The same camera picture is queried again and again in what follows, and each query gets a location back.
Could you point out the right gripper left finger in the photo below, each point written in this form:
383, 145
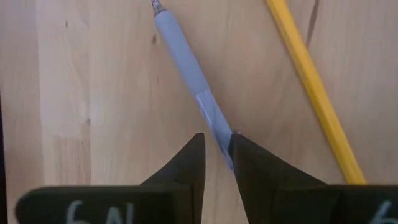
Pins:
174, 193

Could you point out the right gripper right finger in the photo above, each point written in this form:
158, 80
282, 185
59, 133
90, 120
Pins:
280, 193

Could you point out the yellow pencil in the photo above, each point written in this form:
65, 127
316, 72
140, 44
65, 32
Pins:
314, 87

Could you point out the lavender marbled pen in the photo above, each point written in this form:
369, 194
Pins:
183, 59

